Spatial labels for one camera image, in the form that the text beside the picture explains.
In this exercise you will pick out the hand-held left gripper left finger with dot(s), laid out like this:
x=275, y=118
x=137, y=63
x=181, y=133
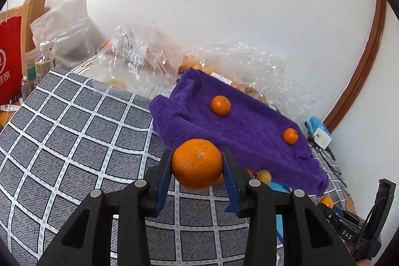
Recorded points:
x=162, y=191

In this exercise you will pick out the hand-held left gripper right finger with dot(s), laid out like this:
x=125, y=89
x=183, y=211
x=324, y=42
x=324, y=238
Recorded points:
x=232, y=188

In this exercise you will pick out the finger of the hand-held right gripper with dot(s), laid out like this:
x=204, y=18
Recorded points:
x=329, y=213

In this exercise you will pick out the medium orange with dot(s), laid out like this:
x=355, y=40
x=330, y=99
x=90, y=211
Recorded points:
x=220, y=180
x=326, y=201

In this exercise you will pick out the yellow longan fruit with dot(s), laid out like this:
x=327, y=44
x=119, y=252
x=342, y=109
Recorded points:
x=263, y=176

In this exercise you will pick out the large orange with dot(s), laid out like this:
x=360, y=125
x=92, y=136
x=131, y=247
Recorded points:
x=196, y=163

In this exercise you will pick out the small orange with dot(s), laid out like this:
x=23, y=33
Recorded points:
x=220, y=105
x=290, y=136

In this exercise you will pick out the blue box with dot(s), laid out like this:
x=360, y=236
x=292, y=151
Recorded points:
x=279, y=187

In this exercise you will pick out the purple towel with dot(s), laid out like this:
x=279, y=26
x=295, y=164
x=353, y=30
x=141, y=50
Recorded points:
x=249, y=125

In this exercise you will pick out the blue white tissue pack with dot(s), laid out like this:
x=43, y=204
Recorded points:
x=319, y=132

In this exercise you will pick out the grey checkered bedsheet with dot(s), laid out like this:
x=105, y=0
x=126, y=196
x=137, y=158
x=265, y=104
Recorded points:
x=71, y=141

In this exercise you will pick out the clear bag of longans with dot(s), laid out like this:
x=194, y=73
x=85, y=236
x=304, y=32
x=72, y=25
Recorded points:
x=258, y=69

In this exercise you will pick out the clear bag of oranges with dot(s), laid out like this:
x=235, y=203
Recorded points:
x=190, y=63

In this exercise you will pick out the clear plastic bag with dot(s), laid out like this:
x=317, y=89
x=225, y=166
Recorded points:
x=134, y=63

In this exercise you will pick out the clear plastic bottle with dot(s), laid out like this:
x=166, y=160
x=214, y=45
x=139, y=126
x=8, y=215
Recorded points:
x=43, y=62

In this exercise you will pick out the white carton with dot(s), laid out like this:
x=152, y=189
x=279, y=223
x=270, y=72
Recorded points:
x=30, y=62

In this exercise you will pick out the white plastic bag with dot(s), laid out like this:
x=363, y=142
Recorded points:
x=67, y=32

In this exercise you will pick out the red bag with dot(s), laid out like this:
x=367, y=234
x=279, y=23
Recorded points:
x=9, y=60

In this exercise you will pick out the brown door frame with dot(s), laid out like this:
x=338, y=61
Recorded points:
x=366, y=66

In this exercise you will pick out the wooden frame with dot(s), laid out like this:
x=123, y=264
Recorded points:
x=34, y=13

